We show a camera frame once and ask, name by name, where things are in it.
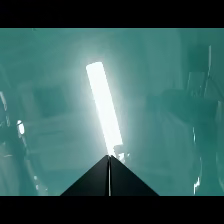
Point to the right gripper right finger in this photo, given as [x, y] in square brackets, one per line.
[126, 182]

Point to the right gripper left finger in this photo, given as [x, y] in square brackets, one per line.
[94, 182]

